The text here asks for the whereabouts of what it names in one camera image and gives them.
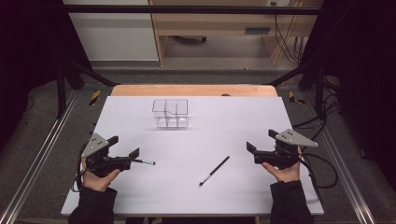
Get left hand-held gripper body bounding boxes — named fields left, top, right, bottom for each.
left=81, top=133, right=134, bottom=178

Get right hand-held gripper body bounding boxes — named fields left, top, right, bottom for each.
left=253, top=129, right=319, bottom=171

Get clear acrylic organizer box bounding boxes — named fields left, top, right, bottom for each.
left=151, top=98, right=190, bottom=129

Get person's right hand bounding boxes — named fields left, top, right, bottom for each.
left=261, top=146, right=303, bottom=184

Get person's left hand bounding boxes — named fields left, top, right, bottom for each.
left=81, top=158, right=121, bottom=193

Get white board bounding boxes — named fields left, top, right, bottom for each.
left=60, top=95, right=325, bottom=217

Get wooden table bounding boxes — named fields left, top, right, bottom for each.
left=110, top=84, right=278, bottom=97

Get white cabinet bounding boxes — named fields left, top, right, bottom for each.
left=62, top=0, right=160, bottom=63

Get black curtain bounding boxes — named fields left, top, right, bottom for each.
left=0, top=0, right=92, bottom=152
left=298, top=0, right=396, bottom=190

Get wooden desk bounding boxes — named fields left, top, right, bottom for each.
left=148, top=0, right=325, bottom=67

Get left hand-held gripper cable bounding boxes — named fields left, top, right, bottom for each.
left=70, top=141, right=92, bottom=193

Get hand-held gripper cable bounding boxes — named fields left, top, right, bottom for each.
left=298, top=152, right=339, bottom=200
left=70, top=141, right=92, bottom=193

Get right hand-held gripper cable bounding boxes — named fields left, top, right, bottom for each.
left=298, top=152, right=339, bottom=200

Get aluminium rail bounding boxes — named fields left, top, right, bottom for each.
left=303, top=92, right=377, bottom=224
left=0, top=90, right=80, bottom=224

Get black frame stand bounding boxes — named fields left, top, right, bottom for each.
left=55, top=59, right=120, bottom=119
left=267, top=59, right=328, bottom=120

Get black floor cables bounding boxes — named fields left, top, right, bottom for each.
left=292, top=76, right=344, bottom=141

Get hanging black cables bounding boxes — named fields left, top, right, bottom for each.
left=270, top=1, right=308, bottom=65

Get black horizontal frame bar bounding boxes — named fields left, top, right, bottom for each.
left=62, top=4, right=325, bottom=16

